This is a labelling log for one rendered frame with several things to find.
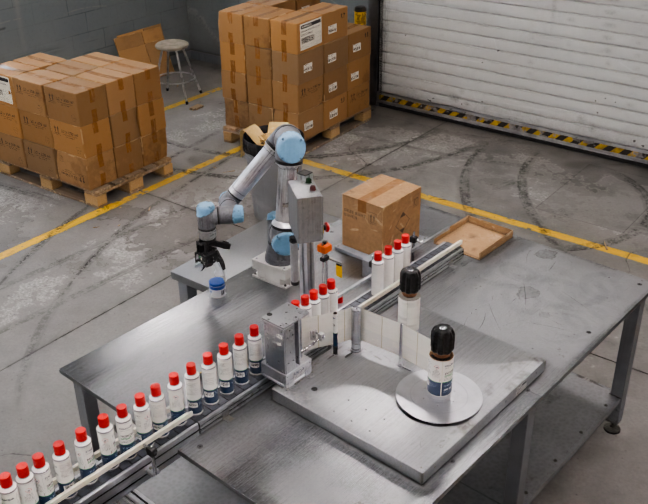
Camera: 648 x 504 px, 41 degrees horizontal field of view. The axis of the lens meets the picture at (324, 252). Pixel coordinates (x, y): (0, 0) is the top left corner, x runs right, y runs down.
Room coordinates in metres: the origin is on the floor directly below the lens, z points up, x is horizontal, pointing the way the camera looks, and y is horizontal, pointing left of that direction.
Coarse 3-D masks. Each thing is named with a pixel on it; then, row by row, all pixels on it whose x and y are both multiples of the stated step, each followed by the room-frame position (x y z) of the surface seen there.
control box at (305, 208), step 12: (300, 180) 2.99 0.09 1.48; (312, 180) 3.00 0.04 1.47; (288, 192) 2.98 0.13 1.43; (300, 192) 2.88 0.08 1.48; (312, 192) 2.88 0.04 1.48; (288, 204) 2.99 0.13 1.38; (300, 204) 2.83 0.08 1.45; (312, 204) 2.84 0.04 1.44; (300, 216) 2.83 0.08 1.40; (312, 216) 2.84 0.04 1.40; (300, 228) 2.83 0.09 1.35; (312, 228) 2.84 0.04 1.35; (300, 240) 2.83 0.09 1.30; (312, 240) 2.84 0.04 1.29
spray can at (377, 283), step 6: (378, 252) 3.12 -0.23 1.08; (378, 258) 3.11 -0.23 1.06; (372, 264) 3.11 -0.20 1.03; (378, 264) 3.10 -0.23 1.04; (372, 270) 3.11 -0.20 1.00; (378, 270) 3.10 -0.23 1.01; (372, 276) 3.11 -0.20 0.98; (378, 276) 3.10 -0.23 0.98; (372, 282) 3.11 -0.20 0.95; (378, 282) 3.10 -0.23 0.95; (372, 288) 3.11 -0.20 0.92; (378, 288) 3.10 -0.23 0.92; (372, 294) 3.11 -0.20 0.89
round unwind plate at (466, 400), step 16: (400, 384) 2.48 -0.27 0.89; (416, 384) 2.48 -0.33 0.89; (464, 384) 2.48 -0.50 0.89; (400, 400) 2.39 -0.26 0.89; (416, 400) 2.39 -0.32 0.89; (448, 400) 2.39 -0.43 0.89; (464, 400) 2.39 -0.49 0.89; (480, 400) 2.38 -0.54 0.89; (416, 416) 2.30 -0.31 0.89; (432, 416) 2.30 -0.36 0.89; (448, 416) 2.30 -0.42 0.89; (464, 416) 2.30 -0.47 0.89
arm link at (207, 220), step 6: (198, 204) 3.21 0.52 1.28; (204, 204) 3.20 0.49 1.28; (210, 204) 3.20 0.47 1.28; (198, 210) 3.18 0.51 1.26; (204, 210) 3.17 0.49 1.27; (210, 210) 3.18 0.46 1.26; (216, 210) 3.19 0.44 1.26; (198, 216) 3.18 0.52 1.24; (204, 216) 3.17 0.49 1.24; (210, 216) 3.17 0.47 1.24; (216, 216) 3.18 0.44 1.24; (198, 222) 3.18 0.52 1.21; (204, 222) 3.17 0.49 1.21; (210, 222) 3.17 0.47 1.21; (216, 222) 3.18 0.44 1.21; (198, 228) 3.19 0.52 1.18; (204, 228) 3.17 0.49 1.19; (210, 228) 3.17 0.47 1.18
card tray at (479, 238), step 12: (468, 216) 3.89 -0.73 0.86; (456, 228) 3.81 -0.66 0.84; (468, 228) 3.81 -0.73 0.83; (480, 228) 3.81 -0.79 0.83; (492, 228) 3.79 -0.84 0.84; (504, 228) 3.75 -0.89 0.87; (444, 240) 3.69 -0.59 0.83; (456, 240) 3.69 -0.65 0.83; (468, 240) 3.69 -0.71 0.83; (480, 240) 3.68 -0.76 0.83; (492, 240) 3.68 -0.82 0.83; (504, 240) 3.66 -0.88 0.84; (468, 252) 3.56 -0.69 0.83; (480, 252) 3.50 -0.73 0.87
